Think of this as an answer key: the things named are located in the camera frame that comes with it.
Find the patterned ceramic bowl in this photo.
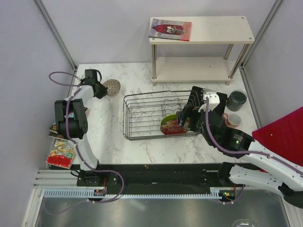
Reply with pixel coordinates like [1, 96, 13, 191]
[103, 79, 121, 96]

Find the pink ceramic mug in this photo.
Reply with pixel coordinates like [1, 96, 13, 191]
[222, 113, 241, 128]

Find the treehouse paperback book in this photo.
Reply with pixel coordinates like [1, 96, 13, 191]
[49, 107, 90, 134]

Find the colourful bottom book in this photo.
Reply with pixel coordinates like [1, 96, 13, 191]
[46, 140, 76, 169]

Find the red book on shelf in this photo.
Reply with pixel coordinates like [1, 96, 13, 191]
[149, 18, 192, 42]

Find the black clipboard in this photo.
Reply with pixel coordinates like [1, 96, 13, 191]
[187, 86, 228, 114]

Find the right aluminium frame post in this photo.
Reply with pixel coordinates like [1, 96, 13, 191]
[239, 0, 284, 70]

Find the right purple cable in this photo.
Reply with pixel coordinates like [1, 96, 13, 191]
[205, 94, 303, 177]

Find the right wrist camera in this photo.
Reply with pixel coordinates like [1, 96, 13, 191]
[198, 91, 220, 113]

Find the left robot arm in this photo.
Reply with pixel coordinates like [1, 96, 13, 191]
[54, 69, 107, 187]

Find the black wire dish rack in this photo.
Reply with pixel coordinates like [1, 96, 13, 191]
[123, 90, 199, 140]

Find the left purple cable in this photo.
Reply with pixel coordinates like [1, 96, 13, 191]
[48, 71, 125, 204]

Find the aluminium frame post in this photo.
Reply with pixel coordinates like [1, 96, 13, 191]
[239, 0, 284, 70]
[33, 0, 77, 72]

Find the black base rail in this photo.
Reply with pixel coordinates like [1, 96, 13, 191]
[71, 160, 246, 190]

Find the green plate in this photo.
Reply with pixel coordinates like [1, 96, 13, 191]
[160, 114, 178, 125]

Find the red folder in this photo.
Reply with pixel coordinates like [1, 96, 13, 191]
[252, 107, 303, 166]

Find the white two-tier shelf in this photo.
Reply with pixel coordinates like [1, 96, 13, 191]
[149, 16, 255, 85]

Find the purple cable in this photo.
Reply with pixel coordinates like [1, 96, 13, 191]
[205, 94, 303, 177]
[48, 71, 125, 204]

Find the red floral plate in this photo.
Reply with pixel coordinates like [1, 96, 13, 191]
[160, 118, 190, 135]

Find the dark grey mug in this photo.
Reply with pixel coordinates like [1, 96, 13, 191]
[226, 90, 247, 112]

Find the glass bowl at edge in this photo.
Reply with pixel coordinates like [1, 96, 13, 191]
[231, 219, 259, 227]

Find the left aluminium frame post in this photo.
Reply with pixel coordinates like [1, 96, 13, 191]
[33, 0, 77, 72]

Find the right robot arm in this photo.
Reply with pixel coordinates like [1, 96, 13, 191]
[177, 104, 303, 208]

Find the white cable duct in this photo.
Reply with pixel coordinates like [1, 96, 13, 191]
[44, 189, 222, 199]

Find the clear plastic glass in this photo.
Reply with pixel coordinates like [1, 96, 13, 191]
[229, 90, 247, 108]

